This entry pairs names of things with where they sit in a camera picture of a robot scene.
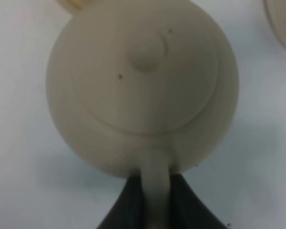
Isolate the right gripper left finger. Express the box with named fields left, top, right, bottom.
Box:
left=98, top=176, right=146, bottom=229

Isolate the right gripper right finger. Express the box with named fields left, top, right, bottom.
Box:
left=166, top=174, right=227, bottom=229

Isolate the beige teapot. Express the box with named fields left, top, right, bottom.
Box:
left=46, top=0, right=239, bottom=229

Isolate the right beige cup saucer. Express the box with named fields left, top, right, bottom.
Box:
left=265, top=0, right=286, bottom=48

